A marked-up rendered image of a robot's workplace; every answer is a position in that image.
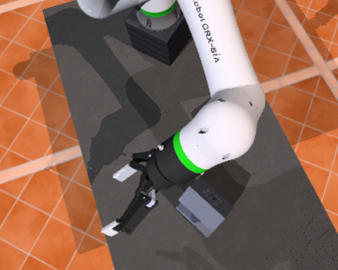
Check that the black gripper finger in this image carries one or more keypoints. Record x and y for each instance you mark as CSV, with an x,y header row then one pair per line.
x,y
138,209
134,165

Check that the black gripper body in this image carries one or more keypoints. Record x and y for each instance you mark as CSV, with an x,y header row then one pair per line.
x,y
156,180

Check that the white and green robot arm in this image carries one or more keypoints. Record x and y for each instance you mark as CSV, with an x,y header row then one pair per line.
x,y
225,128

